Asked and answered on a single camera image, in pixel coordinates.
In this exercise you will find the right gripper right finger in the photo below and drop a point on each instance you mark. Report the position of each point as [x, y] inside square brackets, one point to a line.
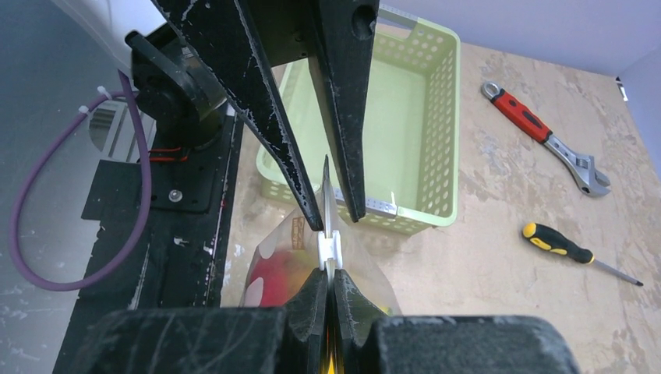
[369, 341]

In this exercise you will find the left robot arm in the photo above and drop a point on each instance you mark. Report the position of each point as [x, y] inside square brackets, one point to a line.
[175, 88]

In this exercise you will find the red handled adjustable wrench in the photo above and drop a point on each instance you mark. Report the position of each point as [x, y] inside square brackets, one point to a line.
[591, 181]

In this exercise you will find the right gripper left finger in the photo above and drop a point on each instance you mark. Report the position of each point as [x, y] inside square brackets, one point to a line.
[285, 339]

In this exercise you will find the green plastic basket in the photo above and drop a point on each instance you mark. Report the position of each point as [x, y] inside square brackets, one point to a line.
[411, 127]

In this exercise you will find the clear zip top bag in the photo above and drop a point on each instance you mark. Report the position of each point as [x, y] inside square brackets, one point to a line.
[336, 247]

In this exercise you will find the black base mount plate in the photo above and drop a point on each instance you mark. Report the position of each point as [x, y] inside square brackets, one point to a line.
[179, 260]

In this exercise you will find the yellow black screwdriver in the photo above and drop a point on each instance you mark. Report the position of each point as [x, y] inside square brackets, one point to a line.
[551, 240]

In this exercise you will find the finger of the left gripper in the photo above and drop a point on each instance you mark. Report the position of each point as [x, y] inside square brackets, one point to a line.
[343, 37]
[224, 37]

